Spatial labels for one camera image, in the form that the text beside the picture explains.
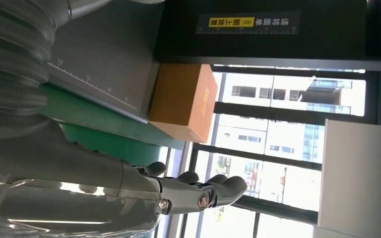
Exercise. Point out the grey machine weighing platform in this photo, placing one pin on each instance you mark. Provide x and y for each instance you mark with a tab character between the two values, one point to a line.
111	59

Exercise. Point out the brown cardboard delivery box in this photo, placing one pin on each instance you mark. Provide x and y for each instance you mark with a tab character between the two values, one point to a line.
180	98

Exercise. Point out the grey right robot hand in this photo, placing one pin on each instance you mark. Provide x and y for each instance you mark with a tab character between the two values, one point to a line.
62	184

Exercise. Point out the dark window frame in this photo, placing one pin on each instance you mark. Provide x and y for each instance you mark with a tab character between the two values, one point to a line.
269	113

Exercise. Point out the green conveyor belt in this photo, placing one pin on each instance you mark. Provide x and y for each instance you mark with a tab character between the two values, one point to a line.
118	148

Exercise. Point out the black inbound machine column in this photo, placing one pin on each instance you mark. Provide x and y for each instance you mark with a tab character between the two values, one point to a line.
325	42

